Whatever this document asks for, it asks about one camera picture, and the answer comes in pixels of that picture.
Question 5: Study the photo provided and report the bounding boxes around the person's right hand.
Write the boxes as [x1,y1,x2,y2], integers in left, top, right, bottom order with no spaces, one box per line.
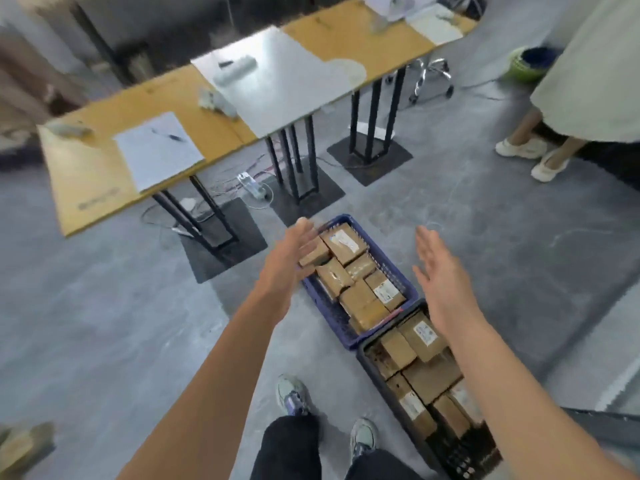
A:
[411,225,485,344]

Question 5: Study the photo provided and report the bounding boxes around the person's left hand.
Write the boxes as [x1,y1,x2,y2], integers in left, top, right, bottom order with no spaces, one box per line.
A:
[259,217,322,325]

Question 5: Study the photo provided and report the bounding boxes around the square brown box clear tape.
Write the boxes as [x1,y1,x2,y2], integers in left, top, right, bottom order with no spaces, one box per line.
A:
[299,238,332,269]

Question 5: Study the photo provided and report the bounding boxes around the brown box round hole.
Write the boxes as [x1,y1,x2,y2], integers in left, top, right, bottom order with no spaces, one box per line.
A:
[315,258,356,301]

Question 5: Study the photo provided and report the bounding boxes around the blue plastic crate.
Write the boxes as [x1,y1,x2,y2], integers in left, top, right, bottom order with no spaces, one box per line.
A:
[299,214,419,351]

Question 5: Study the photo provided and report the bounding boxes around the brown box peeling white label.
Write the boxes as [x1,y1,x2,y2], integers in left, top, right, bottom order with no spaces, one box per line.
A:
[321,224,369,267]

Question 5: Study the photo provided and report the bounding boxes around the medium plain brown seamed box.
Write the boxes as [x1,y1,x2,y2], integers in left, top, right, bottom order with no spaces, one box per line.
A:
[339,280,377,317]

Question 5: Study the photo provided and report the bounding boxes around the tall brown box glossy tape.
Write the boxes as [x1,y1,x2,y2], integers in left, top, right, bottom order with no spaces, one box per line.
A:
[345,253,378,281]

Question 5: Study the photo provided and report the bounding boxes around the thin brown box wide label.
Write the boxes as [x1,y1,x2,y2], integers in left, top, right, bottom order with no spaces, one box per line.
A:
[365,270,407,311]

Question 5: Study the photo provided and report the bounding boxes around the small brown box amber tape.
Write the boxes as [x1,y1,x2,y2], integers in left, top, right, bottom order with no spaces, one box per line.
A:
[349,299,392,334]

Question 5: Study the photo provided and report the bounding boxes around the large plain brown box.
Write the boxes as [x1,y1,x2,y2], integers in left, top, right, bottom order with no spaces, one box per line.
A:
[402,354,463,405]

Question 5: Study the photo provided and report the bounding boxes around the brown box barcode label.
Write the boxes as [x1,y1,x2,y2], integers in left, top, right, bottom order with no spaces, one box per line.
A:
[447,379,485,428]

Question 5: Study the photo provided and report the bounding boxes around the taped brown box red print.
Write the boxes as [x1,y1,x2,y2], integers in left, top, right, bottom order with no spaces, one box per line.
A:
[432,394,472,439]

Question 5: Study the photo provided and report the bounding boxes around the black plastic crate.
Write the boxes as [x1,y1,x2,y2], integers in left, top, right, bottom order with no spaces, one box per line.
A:
[355,298,502,480]

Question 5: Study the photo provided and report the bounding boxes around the person's right forearm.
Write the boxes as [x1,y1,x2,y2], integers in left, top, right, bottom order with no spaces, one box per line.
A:
[439,314,636,480]

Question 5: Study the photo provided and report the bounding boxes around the person's left forearm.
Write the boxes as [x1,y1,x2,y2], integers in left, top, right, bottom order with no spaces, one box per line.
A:
[117,289,296,480]

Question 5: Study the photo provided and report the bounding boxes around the person's right shoe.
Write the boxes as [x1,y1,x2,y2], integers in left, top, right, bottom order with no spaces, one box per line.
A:
[349,418,379,463]

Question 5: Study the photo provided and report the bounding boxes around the person's left leg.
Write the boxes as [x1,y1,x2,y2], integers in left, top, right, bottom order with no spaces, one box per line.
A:
[249,415,322,480]

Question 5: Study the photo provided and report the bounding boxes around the person's leg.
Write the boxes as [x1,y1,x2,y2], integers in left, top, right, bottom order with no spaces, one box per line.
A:
[249,415,322,480]
[345,447,426,480]

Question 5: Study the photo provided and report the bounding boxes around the person's right leg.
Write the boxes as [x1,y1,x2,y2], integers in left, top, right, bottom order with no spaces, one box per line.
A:
[345,447,426,480]

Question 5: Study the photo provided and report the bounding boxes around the white paper sheet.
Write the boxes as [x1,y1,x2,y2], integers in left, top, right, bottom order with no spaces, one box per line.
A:
[348,122,397,141]

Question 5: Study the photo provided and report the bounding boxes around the large white board sheet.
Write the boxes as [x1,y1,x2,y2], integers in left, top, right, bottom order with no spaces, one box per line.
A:
[191,25,369,139]

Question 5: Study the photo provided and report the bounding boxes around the black storage crate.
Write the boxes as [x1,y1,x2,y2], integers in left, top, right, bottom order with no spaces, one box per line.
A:
[575,138,640,191]

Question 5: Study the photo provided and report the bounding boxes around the chrome chair base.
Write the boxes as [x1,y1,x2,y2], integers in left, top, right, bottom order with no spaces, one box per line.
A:
[385,57,456,106]

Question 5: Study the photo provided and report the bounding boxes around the green plastic bowl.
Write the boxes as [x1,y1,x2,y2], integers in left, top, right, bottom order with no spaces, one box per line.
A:
[507,46,552,85]

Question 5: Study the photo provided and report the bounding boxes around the blue plastic bowl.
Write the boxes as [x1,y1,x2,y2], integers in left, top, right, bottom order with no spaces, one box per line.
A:
[521,47,562,69]

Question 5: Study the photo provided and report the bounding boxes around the small white oblong object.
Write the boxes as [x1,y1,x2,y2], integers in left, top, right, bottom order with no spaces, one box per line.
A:
[45,120,95,141]

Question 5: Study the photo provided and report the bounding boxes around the white paper pad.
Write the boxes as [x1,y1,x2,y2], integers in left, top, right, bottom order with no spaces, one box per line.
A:
[403,3,465,47]

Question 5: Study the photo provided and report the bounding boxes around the clear plastic bag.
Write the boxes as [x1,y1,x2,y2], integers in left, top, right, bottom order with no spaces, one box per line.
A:
[369,0,417,34]

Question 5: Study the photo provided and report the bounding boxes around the loose white paper sheets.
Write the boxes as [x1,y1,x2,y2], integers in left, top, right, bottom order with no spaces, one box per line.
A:
[361,0,437,21]

